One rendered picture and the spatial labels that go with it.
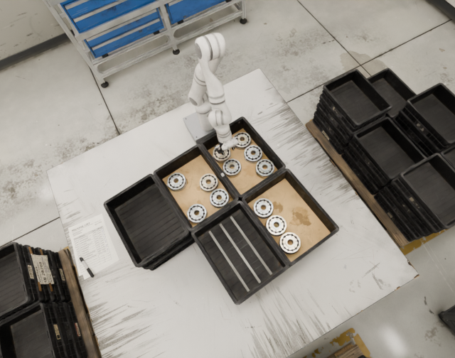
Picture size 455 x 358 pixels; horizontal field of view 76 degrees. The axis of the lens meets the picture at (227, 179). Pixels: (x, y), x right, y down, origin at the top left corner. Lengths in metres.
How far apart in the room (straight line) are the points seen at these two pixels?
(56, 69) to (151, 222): 2.60
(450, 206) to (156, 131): 1.92
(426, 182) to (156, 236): 1.71
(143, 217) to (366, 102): 1.75
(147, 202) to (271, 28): 2.52
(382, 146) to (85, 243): 2.08
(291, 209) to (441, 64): 2.48
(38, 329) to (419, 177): 2.61
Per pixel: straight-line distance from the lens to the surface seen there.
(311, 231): 1.55
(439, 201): 2.25
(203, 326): 1.64
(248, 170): 1.63
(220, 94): 1.29
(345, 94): 2.42
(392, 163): 2.36
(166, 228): 1.59
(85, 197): 1.99
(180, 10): 3.22
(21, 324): 2.44
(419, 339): 2.59
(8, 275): 2.40
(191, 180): 1.64
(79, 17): 2.97
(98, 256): 1.84
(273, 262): 1.50
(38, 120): 3.54
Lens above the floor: 2.32
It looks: 67 degrees down
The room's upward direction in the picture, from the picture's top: 12 degrees counter-clockwise
